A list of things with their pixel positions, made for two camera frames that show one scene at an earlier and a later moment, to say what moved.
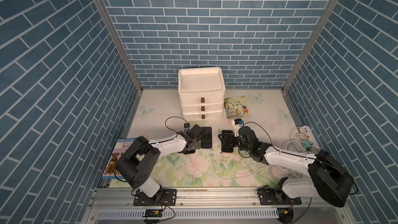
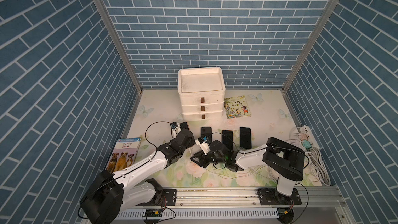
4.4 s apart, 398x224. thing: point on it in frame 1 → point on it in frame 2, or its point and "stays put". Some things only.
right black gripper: [232, 138] → [202, 157]
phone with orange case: [189, 152] → [184, 125]
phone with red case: [226, 137] stays put
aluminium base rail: [117, 206] stays put
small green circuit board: [153, 213] stays put
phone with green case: [206, 140] stays put
